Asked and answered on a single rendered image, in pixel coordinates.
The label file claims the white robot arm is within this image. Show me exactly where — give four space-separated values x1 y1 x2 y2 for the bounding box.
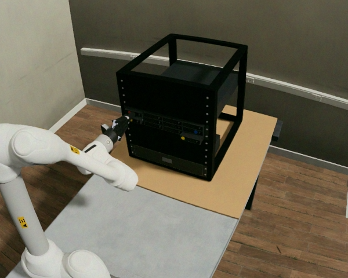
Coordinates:
0 123 138 278

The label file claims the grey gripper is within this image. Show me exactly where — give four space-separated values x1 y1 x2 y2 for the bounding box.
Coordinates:
103 112 136 145

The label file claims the tan flat board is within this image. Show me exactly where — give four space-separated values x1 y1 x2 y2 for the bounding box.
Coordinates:
110 109 277 219

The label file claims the black server rack frame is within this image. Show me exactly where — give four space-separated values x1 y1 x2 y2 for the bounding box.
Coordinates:
116 34 248 182

